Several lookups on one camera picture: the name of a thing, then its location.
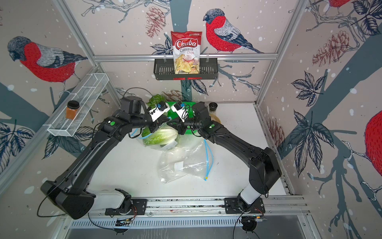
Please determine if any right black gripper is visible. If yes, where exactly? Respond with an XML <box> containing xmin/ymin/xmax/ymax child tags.
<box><xmin>165</xmin><ymin>117</ymin><xmax>203</xmax><ymax>137</ymax></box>

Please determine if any chinese cabbage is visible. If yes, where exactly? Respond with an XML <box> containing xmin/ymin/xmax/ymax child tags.
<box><xmin>142</xmin><ymin>124</ymin><xmax>178</xmax><ymax>146</ymax></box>
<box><xmin>147</xmin><ymin>94</ymin><xmax>166</xmax><ymax>109</ymax></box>

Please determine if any clear zipper bag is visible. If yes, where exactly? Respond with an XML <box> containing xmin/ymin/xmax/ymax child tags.
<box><xmin>157</xmin><ymin>135</ymin><xmax>214</xmax><ymax>184</ymax></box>
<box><xmin>137</xmin><ymin>123</ymin><xmax>178</xmax><ymax>151</ymax></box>

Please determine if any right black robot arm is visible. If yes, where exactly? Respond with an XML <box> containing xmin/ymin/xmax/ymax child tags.
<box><xmin>167</xmin><ymin>102</ymin><xmax>282</xmax><ymax>213</ymax></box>

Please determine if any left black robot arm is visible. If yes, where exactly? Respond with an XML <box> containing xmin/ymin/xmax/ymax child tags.
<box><xmin>41</xmin><ymin>96</ymin><xmax>159</xmax><ymax>219</ymax></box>

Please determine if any red cassava chips bag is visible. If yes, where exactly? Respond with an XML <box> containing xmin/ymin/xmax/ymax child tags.
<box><xmin>171</xmin><ymin>31</ymin><xmax>202</xmax><ymax>74</ymax></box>

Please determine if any green plastic basket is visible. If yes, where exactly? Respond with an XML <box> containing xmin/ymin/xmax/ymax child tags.
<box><xmin>166</xmin><ymin>101</ymin><xmax>210</xmax><ymax>138</ymax></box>

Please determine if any yellow bamboo steamer bowl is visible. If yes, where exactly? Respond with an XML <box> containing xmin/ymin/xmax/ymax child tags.
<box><xmin>209</xmin><ymin>113</ymin><xmax>221</xmax><ymax>123</ymax></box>

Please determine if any black cap pepper grinder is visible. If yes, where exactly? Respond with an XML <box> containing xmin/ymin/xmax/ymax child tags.
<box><xmin>209</xmin><ymin>102</ymin><xmax>218</xmax><ymax>115</ymax></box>

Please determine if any orange spice jar black lid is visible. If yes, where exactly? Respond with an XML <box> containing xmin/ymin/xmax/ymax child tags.
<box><xmin>66</xmin><ymin>100</ymin><xmax>80</xmax><ymax>120</ymax></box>

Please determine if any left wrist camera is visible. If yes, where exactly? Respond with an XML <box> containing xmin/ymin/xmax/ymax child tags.
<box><xmin>148</xmin><ymin>101</ymin><xmax>170</xmax><ymax>122</ymax></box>

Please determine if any clear acrylic wall shelf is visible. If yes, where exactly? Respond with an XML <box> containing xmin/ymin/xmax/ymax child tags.
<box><xmin>43</xmin><ymin>73</ymin><xmax>109</xmax><ymax>137</ymax></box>

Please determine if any black wall basket shelf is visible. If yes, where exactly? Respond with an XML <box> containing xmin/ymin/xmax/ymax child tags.
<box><xmin>154</xmin><ymin>58</ymin><xmax>218</xmax><ymax>80</ymax></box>

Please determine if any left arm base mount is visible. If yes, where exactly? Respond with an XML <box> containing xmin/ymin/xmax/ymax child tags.
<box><xmin>105</xmin><ymin>199</ymin><xmax>148</xmax><ymax>217</ymax></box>

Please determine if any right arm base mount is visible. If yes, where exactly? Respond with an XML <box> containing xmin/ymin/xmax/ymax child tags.
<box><xmin>224</xmin><ymin>197</ymin><xmax>266</xmax><ymax>214</ymax></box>

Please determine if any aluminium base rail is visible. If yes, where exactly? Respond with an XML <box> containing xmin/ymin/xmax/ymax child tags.
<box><xmin>90</xmin><ymin>195</ymin><xmax>310</xmax><ymax>217</ymax></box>

